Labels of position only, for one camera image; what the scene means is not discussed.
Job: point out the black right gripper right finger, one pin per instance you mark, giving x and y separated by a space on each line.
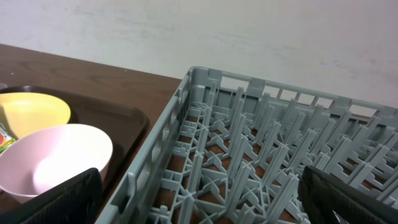
324 198

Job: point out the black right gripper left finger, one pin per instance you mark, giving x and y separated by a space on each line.
77 200

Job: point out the pink bowl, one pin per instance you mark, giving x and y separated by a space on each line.
44 159

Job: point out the green snack wrapper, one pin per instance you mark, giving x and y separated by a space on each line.
6 140

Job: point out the yellow plate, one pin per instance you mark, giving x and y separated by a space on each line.
23 113

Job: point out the grey dishwasher rack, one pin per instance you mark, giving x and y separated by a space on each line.
229 148

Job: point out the dark brown serving tray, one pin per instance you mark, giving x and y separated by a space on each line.
125 125

